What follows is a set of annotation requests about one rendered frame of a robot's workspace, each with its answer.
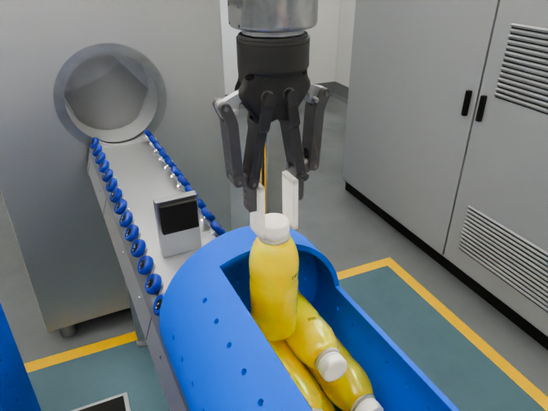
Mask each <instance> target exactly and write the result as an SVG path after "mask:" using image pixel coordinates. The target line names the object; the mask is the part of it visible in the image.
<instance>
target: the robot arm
mask: <svg viewBox="0 0 548 411"><path fill-rule="evenodd" d="M317 19H318V0H228V23H229V25H230V26H231V27H232V28H234V29H238V30H241V31H240V32H239V33H238V35H237V36H236V56H237V69H238V79H237V82H236V85H235V90H234V92H232V93H231V94H230V95H228V96H226V97H224V98H223V99H220V98H215V99H214V100H213V102H212V104H213V107H214V110H215V112H216V113H217V115H218V117H219V120H220V127H221V134H222V141H223V154H224V161H225V168H226V175H227V178H228V179H229V180H230V181H231V182H232V183H233V184H234V186H235V187H236V188H240V187H243V205H244V207H245V208H246V209H247V210H248V211H249V212H250V228H251V229H252V230H253V232H254V233H255V234H256V235H257V237H258V238H259V239H263V238H264V237H265V187H264V186H263V185H262V184H261V183H260V182H259V178H260V173H261V168H262V163H263V153H264V148H265V143H266V138H267V133H268V132H269V130H270V126H271V122H274V121H275V120H277V119H278V121H279V122H280V125H281V133H282V139H283V143H284V148H285V156H286V161H287V166H288V170H289V172H288V171H287V170H285V171H283V172H282V210H283V215H285V216H287V217H288V219H289V226H290V227H291V228H292V229H293V230H295V229H298V201H300V200H302V199H303V189H304V181H306V180H308V178H309V174H308V173H307V172H309V171H310V170H317V169H318V167H319V164H320V148H321V139H322V131H323V122H324V114H325V107H326V104H327V103H328V100H329V97H330V94H331V92H330V90H329V89H327V88H325V87H323V86H321V85H318V84H311V81H310V79H309V77H308V75H307V68H308V66H309V53H310V35H308V32H306V31H304V30H306V29H311V28H313V27H315V26H316V24H317ZM304 97H305V100H306V103H305V109H304V120H303V140H302V141H301V136H300V130H299V125H300V117H299V112H298V107H299V105H300V104H301V103H302V101H303V99H304ZM240 102H241V103H242V104H243V105H244V106H245V108H246V109H247V110H248V117H247V124H248V130H247V136H246V142H245V153H244V159H243V165H242V157H241V141H240V133H239V126H238V122H237V119H236V116H238V114H239V108H238V107H239V104H240Z"/></svg>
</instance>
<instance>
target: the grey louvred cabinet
mask: <svg viewBox="0 0 548 411"><path fill-rule="evenodd" d="M342 178H343V180H345V181H346V187H345V189H346V190H347V191H348V192H349V193H350V194H351V195H353V196H354V197H355V198H357V199H358V200H359V201H361V202H362V203H363V204H365V205H366V206H367V207H369V208H370V209H371V210H372V211H373V212H374V213H375V214H377V215H378V216H379V217H381V218H382V219H383V220H385V221H386V222H387V223H389V224H390V225H391V226H392V227H393V228H394V229H396V230H397V231H398V232H400V233H401V234H402V235H403V236H405V237H406V238H407V239H409V240H410V241H411V242H413V243H414V244H415V245H416V246H417V247H418V248H419V249H421V250H422V251H423V252H425V253H426V254H427V255H429V256H430V257H431V258H433V259H434V260H435V261H436V262H437V263H438V264H440V265H441V266H442V267H444V268H445V269H446V270H447V271H449V272H450V273H451V274H453V275H454V276H455V277H456V278H458V279H459V280H460V281H461V282H462V283H464V284H465V285H466V286H468V287H469V288H470V289H472V290H473V291H474V292H475V293H477V294H478V295H479V296H480V297H481V298H482V299H484V300H485V301H486V302H487V303H489V304H490V305H491V306H493V307H494V308H495V309H497V310H498V311H499V312H500V313H501V314H502V315H504V316H505V317H506V318H508V319H509V320H510V321H512V322H513V323H514V324H515V325H517V326H518V327H519V328H521V329H522V330H523V331H524V332H525V333H526V334H528V335H529V336H530V337H532V338H533V339H534V340H536V341H537V342H538V343H540V344H541V345H542V346H543V347H544V348H545V349H546V350H548V0H356V9H355V19H354V29H353V40H352V50H351V70H350V81H349V91H348V101H347V121H346V131H345V142H344V152H343V163H342Z"/></svg>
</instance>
